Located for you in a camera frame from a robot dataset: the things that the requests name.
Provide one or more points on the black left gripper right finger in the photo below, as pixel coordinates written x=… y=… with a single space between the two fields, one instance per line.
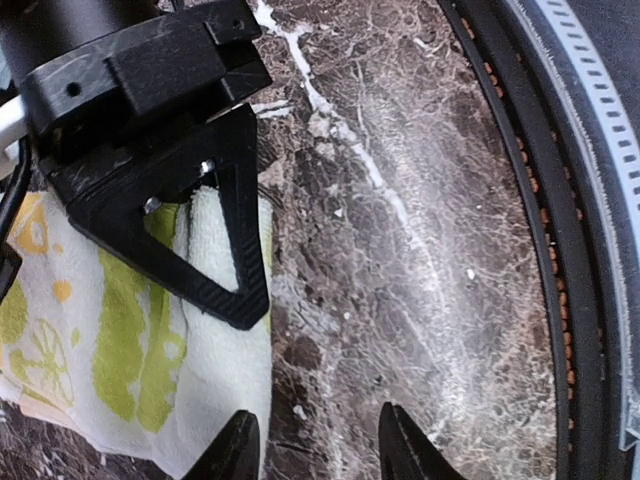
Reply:
x=405 y=452

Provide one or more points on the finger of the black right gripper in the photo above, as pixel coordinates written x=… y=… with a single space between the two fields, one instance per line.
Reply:
x=108 y=194

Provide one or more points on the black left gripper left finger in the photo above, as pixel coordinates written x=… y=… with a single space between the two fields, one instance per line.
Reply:
x=234 y=454

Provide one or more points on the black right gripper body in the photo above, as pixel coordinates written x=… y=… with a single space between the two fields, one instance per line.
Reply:
x=90 y=72

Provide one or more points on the yellow green patterned towel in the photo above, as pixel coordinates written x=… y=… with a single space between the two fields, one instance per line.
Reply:
x=90 y=344

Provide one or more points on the black front table rail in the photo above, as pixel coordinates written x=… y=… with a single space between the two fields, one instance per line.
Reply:
x=581 y=316

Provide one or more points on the grey slotted cable duct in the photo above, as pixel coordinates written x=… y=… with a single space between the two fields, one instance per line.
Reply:
x=590 y=51

